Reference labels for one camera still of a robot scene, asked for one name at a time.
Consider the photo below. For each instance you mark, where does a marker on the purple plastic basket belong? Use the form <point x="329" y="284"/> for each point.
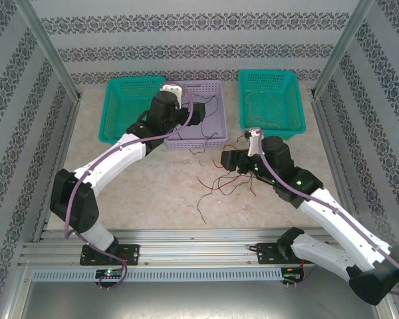
<point x="216" y="143"/>

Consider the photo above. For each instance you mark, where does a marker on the teal plastic basket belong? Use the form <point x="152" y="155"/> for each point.
<point x="286" y="109"/>
<point x="126" y="106"/>

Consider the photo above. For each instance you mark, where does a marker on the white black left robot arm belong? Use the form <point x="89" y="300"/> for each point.
<point x="83" y="209"/>

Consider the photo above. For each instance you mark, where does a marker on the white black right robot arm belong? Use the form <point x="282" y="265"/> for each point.
<point x="319" y="249"/>

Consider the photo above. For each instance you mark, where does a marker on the small circuit board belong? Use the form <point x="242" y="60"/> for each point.
<point x="109" y="273"/>
<point x="291" y="274"/>

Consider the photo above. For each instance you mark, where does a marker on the grey metal sheet panel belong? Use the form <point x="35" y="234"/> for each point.
<point x="199" y="302"/>

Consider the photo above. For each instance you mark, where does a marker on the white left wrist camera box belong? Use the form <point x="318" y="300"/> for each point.
<point x="171" y="89"/>

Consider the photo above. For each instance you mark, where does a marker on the aluminium side rail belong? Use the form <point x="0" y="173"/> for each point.
<point x="66" y="139"/>
<point x="326" y="133"/>

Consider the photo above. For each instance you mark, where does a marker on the aluminium mounting rail beam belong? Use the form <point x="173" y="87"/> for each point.
<point x="193" y="247"/>

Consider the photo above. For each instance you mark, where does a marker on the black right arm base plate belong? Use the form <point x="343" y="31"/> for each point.
<point x="265" y="256"/>

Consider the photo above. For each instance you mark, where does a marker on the aluminium frame post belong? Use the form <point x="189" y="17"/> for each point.
<point x="47" y="46"/>
<point x="346" y="40"/>

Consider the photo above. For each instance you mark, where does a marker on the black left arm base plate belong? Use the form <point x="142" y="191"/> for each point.
<point x="129" y="254"/>

